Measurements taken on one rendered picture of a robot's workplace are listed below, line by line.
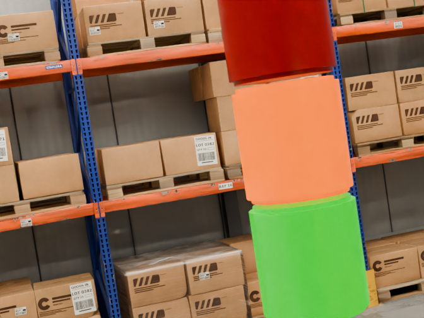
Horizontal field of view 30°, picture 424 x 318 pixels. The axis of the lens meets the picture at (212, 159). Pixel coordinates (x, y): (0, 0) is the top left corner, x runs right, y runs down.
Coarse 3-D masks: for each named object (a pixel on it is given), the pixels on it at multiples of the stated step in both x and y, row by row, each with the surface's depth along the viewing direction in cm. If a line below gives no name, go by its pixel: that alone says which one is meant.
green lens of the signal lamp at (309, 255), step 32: (256, 224) 36; (288, 224) 35; (320, 224) 34; (352, 224) 35; (256, 256) 37; (288, 256) 35; (320, 256) 34; (352, 256) 35; (288, 288) 35; (320, 288) 35; (352, 288) 35
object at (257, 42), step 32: (224, 0) 35; (256, 0) 34; (288, 0) 34; (320, 0) 35; (224, 32) 36; (256, 32) 34; (288, 32) 34; (320, 32) 35; (256, 64) 34; (288, 64) 34; (320, 64) 35
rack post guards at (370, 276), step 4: (372, 268) 848; (368, 272) 842; (372, 272) 843; (368, 276) 842; (372, 276) 843; (368, 280) 842; (372, 280) 843; (368, 284) 842; (372, 284) 843; (368, 288) 842; (372, 288) 843; (376, 288) 847; (372, 292) 843; (376, 292) 846; (372, 296) 843; (376, 296) 845; (372, 300) 844; (376, 300) 845; (372, 304) 844; (376, 304) 845; (380, 304) 848
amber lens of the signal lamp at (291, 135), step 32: (256, 96) 35; (288, 96) 34; (320, 96) 34; (256, 128) 35; (288, 128) 34; (320, 128) 34; (256, 160) 35; (288, 160) 34; (320, 160) 34; (256, 192) 35; (288, 192) 34; (320, 192) 34
